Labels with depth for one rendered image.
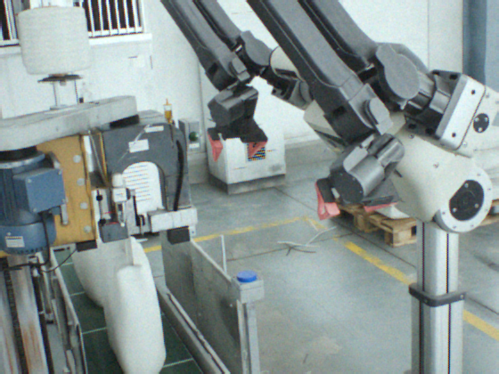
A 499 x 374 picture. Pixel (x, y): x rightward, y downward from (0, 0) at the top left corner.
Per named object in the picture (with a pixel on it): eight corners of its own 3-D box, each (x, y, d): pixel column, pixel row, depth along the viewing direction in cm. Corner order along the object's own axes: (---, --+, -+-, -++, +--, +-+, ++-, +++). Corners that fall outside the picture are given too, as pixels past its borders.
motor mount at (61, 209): (74, 222, 174) (64, 160, 169) (47, 226, 172) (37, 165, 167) (60, 195, 199) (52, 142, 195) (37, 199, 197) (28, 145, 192)
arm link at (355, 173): (377, 93, 105) (342, 110, 112) (334, 128, 99) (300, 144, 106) (418, 157, 106) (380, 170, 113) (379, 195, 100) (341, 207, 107)
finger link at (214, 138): (201, 152, 172) (207, 123, 166) (227, 150, 175) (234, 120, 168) (210, 169, 167) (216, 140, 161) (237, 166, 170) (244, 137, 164)
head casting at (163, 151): (192, 207, 207) (183, 111, 198) (113, 223, 198) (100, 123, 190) (167, 185, 234) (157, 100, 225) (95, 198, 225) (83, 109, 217)
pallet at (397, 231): (531, 212, 488) (531, 194, 484) (393, 248, 444) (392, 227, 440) (454, 187, 561) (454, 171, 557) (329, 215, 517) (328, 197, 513)
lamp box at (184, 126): (201, 150, 203) (199, 120, 201) (187, 152, 202) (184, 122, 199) (194, 145, 210) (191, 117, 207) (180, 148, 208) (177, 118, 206)
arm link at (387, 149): (414, 145, 107) (386, 123, 108) (391, 167, 103) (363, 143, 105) (396, 170, 113) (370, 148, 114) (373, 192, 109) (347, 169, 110)
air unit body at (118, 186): (134, 225, 195) (127, 174, 190) (118, 229, 193) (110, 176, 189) (130, 221, 199) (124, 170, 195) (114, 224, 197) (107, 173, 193)
